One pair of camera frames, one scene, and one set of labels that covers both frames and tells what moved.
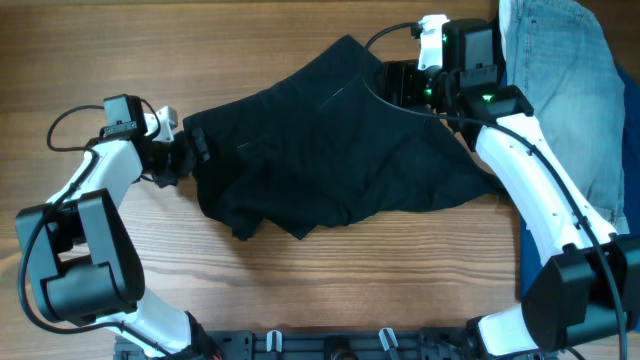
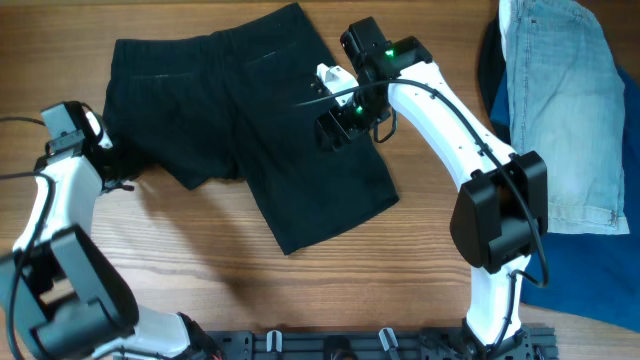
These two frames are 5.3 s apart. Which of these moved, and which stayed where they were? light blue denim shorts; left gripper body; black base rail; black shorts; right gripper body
Moved: left gripper body; black shorts; right gripper body
Stayed: light blue denim shorts; black base rail
